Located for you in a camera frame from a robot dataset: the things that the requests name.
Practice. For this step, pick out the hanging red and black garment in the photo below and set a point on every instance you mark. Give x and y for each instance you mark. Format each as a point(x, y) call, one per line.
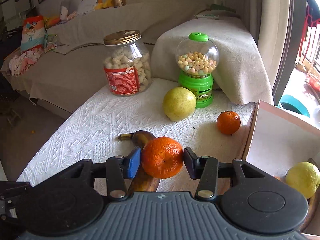
point(313, 10)

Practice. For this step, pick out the large green citrus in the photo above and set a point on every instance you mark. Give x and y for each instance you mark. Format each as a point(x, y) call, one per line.
point(303, 178)

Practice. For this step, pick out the sofa with grey cover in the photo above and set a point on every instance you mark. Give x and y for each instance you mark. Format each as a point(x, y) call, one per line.
point(75, 62)

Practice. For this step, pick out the beige curtain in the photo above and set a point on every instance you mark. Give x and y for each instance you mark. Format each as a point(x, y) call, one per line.
point(275, 30)

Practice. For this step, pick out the colourful printed pillow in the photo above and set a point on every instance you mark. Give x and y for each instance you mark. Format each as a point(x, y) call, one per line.
point(32, 32)

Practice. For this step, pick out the peanut jar with gold lid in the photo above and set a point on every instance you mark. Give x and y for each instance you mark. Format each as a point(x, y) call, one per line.
point(127, 67)

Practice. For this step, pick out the white paper sheets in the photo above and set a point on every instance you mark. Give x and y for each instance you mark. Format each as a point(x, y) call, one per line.
point(87, 3)

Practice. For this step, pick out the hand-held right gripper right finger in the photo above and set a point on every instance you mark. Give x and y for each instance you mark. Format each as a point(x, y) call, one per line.
point(190, 165)

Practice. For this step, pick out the white textured tablecloth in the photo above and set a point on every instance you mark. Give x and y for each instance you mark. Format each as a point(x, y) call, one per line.
point(100, 125)

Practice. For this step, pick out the red plastic basket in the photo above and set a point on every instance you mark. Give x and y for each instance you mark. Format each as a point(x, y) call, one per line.
point(315, 82)

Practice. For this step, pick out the yellow-green pear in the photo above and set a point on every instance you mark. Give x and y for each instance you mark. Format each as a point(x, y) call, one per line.
point(178, 103)

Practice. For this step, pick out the white plush toy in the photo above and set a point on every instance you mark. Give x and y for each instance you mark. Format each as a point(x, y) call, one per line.
point(64, 13)

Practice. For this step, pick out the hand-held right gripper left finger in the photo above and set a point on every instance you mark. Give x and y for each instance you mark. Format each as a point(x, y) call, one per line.
point(133, 165)

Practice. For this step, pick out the yellow plush toy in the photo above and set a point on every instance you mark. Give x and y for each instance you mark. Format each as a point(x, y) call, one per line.
point(103, 3)

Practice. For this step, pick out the teal plastic basin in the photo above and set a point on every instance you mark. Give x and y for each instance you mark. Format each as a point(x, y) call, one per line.
point(297, 102)

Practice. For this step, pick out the pink cardboard box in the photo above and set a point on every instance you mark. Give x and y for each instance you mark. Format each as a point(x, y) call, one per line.
point(275, 135)

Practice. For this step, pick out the green candy dispenser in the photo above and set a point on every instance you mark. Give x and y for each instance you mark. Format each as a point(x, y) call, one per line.
point(197, 80)

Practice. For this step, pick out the pile of baby clothes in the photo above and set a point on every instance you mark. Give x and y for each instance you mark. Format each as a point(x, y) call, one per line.
point(23, 61)

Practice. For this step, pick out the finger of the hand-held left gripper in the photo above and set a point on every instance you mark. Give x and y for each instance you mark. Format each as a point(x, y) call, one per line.
point(15, 187)

